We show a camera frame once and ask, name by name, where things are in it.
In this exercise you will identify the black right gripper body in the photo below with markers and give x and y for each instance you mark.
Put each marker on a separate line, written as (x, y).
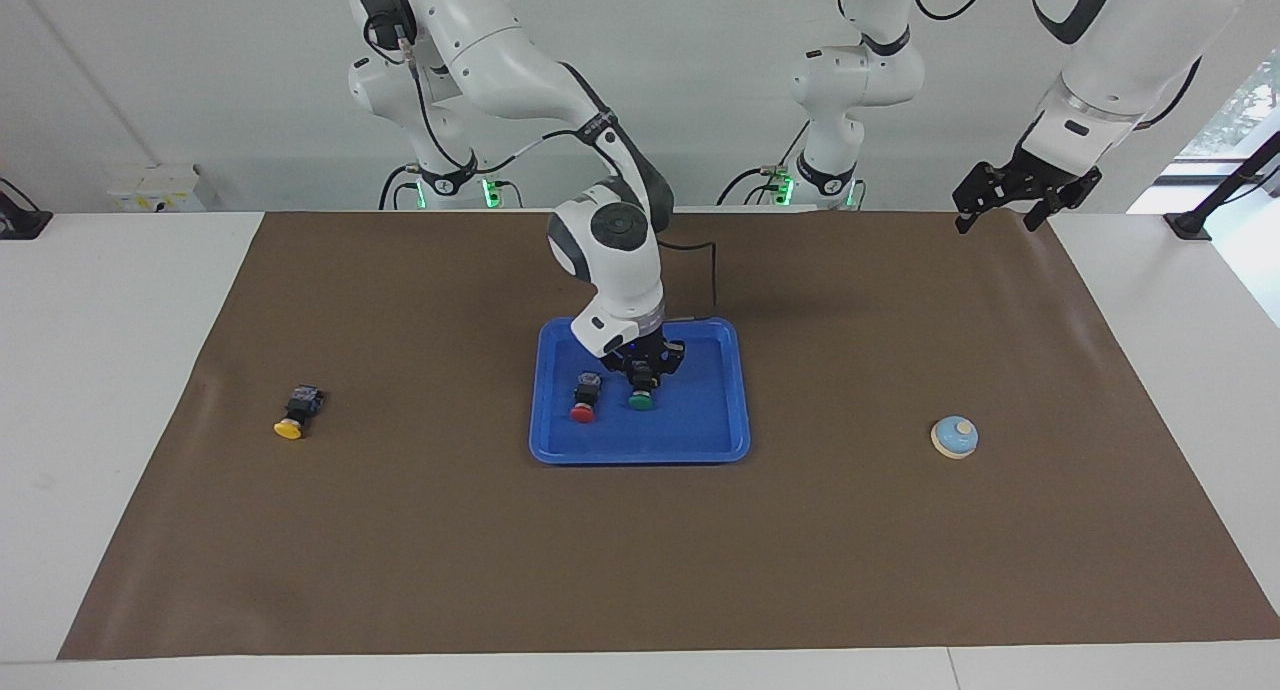
(645, 350)

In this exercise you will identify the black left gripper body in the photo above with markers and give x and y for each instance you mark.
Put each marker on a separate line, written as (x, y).
(1045, 175)

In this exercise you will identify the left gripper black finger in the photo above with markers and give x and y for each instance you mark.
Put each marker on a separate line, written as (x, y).
(985, 188)
(1065, 205)

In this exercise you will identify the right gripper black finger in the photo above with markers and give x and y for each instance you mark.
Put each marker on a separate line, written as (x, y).
(618, 363)
(670, 360)

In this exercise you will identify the green push button switch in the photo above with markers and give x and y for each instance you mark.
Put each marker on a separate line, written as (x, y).
(640, 402)

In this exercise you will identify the red push button switch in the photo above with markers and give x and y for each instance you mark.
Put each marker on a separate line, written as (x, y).
(582, 413)

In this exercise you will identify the yellow push button switch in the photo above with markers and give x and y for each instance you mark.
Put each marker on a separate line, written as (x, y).
(289, 429)

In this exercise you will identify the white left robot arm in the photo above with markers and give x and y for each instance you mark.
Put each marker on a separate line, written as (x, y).
(1120, 60)

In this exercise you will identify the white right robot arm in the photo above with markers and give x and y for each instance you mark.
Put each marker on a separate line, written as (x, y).
(620, 270)

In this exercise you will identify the blue plastic tray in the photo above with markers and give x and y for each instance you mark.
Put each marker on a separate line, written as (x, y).
(700, 420)

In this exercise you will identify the light blue service bell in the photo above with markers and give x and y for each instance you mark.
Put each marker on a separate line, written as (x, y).
(955, 438)

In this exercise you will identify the brown table mat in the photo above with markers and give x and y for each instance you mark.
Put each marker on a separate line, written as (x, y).
(700, 550)

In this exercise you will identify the glass window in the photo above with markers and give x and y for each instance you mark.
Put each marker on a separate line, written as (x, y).
(1250, 100)

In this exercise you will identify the black angled camera stand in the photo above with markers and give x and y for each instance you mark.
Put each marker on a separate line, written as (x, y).
(1190, 225)

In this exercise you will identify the white electrical wall box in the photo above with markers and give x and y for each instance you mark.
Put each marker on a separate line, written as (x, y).
(150, 195)

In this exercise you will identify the black table clamp mount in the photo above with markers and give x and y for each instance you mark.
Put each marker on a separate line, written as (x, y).
(20, 225)

